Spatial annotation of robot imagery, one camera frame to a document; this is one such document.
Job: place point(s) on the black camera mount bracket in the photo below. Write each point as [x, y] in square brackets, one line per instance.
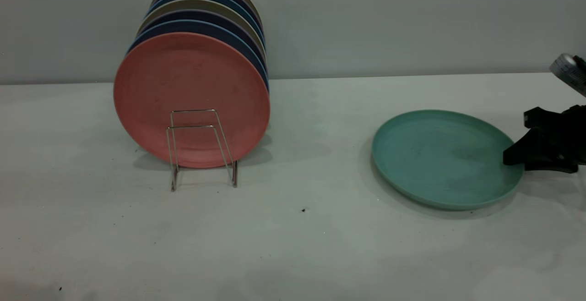
[580, 62]

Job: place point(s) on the green round plate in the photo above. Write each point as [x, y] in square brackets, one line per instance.
[439, 159]

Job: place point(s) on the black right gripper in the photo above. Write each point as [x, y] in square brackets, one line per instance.
[576, 131]

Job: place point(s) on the pink round plate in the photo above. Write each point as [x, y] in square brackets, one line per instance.
[183, 76]

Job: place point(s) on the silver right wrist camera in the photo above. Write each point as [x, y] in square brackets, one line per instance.
[567, 71]

